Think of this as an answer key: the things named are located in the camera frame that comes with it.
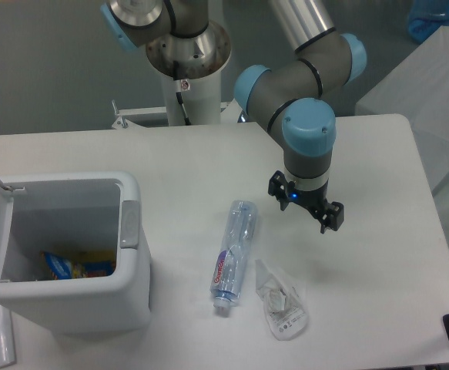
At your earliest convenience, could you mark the white trash can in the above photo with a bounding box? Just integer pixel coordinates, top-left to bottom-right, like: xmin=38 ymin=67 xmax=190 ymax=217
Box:
xmin=0 ymin=172 xmax=151 ymax=334

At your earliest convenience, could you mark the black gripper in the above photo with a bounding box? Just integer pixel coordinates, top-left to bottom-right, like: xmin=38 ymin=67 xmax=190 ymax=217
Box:
xmin=268 ymin=170 xmax=343 ymax=234

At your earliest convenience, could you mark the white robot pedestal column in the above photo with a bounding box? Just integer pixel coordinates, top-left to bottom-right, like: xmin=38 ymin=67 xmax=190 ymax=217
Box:
xmin=146 ymin=21 xmax=232 ymax=126

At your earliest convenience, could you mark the clear plastic water bottle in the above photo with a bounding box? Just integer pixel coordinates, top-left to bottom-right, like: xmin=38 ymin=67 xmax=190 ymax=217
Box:
xmin=209 ymin=200 xmax=258 ymax=318

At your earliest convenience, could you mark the clear plastic wrapper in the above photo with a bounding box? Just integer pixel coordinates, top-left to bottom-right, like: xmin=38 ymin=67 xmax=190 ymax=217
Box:
xmin=255 ymin=259 xmax=310 ymax=341

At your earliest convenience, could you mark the blue plastic bag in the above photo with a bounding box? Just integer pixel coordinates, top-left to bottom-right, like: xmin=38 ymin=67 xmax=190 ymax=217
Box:
xmin=407 ymin=0 xmax=449 ymax=44

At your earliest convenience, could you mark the blue yellow snack wrapper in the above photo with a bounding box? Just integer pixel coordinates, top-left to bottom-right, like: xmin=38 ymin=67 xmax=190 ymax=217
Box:
xmin=40 ymin=251 xmax=116 ymax=280

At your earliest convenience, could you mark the white metal base bracket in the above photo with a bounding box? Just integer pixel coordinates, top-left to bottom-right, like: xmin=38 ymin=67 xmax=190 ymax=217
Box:
xmin=111 ymin=99 xmax=251 ymax=130

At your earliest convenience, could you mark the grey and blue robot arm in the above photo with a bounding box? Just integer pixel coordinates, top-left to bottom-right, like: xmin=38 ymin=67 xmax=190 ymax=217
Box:
xmin=100 ymin=1 xmax=367 ymax=230

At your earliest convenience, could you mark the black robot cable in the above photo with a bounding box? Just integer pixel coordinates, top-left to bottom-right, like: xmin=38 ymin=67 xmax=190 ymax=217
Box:
xmin=172 ymin=60 xmax=192 ymax=126

